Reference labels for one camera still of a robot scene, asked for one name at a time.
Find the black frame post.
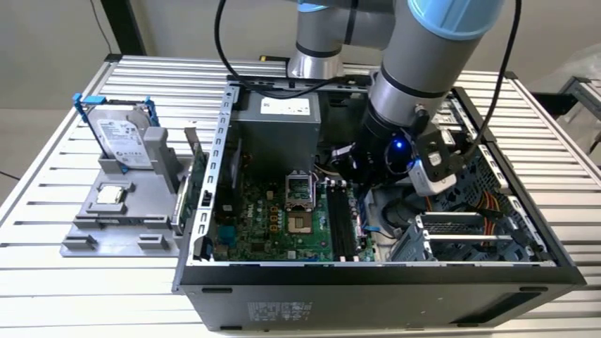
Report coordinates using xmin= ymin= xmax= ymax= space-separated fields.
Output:
xmin=100 ymin=0 xmax=147 ymax=57

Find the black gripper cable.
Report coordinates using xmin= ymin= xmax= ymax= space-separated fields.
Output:
xmin=212 ymin=0 xmax=374 ymax=100

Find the metal socket cover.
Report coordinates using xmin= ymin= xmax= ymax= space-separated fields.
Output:
xmin=285 ymin=170 xmax=314 ymax=211

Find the silver CPU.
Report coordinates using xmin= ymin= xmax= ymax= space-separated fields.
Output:
xmin=96 ymin=186 xmax=128 ymax=205

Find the grey metal shelf frame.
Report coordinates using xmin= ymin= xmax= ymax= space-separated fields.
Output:
xmin=556 ymin=75 xmax=601 ymax=142

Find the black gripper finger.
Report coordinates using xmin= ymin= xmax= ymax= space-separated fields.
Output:
xmin=328 ymin=143 xmax=361 ymax=181

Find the grey parts rack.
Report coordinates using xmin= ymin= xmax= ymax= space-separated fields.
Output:
xmin=59 ymin=128 xmax=196 ymax=260

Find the black RAM slot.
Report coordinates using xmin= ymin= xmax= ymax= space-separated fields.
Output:
xmin=326 ymin=179 xmax=349 ymax=262
xmin=338 ymin=179 xmax=362 ymax=262

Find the black camera cable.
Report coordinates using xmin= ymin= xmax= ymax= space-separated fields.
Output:
xmin=460 ymin=0 xmax=524 ymax=163

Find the CPU socket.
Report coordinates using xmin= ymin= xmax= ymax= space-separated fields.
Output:
xmin=286 ymin=210 xmax=314 ymax=236

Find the silver camera with black plug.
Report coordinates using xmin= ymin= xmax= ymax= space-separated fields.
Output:
xmin=416 ymin=129 xmax=466 ymax=181

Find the green graphics card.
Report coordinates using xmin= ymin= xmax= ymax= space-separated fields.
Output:
xmin=171 ymin=121 xmax=211 ymax=237

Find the black PC case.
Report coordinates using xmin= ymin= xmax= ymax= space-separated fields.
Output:
xmin=171 ymin=73 xmax=588 ymax=332

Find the dark blue camera cable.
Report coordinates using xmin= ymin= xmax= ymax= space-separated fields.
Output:
xmin=384 ymin=137 xmax=422 ymax=176

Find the grey power supply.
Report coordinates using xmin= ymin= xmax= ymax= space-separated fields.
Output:
xmin=229 ymin=89 xmax=322 ymax=177

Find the thin locking lever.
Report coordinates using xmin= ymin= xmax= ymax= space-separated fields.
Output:
xmin=309 ymin=175 xmax=322 ymax=209

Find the hard disk in blue carrier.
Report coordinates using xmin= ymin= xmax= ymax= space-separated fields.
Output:
xmin=72 ymin=93 xmax=161 ymax=175

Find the orange yellow wire bundle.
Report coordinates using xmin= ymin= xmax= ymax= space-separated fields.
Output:
xmin=472 ymin=193 xmax=504 ymax=247

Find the metal disk bay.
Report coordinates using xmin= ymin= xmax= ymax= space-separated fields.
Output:
xmin=389 ymin=210 xmax=517 ymax=263

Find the green motherboard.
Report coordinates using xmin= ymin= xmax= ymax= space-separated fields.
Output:
xmin=213 ymin=175 xmax=377 ymax=263

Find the silver camera with blue plug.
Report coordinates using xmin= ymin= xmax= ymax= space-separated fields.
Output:
xmin=406 ymin=154 xmax=460 ymax=197

